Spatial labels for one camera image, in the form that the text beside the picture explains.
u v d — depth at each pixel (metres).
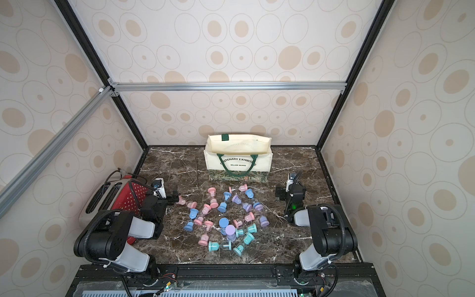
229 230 0.78
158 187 0.77
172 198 0.83
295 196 0.71
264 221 0.85
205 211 0.89
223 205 0.92
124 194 0.77
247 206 0.90
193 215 0.89
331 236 0.46
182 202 0.92
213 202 0.92
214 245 0.79
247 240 0.81
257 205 0.90
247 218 0.87
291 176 0.83
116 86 0.90
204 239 0.80
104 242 0.44
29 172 0.56
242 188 0.98
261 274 0.75
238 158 0.92
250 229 0.85
